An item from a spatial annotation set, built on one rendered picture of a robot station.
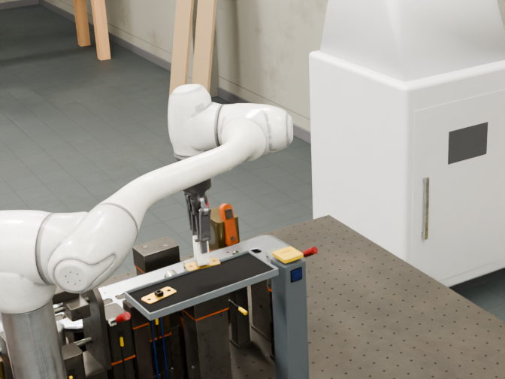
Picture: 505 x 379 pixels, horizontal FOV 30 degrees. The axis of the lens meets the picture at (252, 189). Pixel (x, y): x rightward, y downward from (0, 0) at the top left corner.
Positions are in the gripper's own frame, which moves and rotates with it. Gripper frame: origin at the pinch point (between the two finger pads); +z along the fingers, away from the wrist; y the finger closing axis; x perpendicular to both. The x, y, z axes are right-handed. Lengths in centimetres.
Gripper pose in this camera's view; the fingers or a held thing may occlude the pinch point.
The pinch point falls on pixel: (201, 250)
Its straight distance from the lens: 231.2
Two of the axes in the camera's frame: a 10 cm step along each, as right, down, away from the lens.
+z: 0.5, 9.2, 3.9
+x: -9.2, 1.9, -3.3
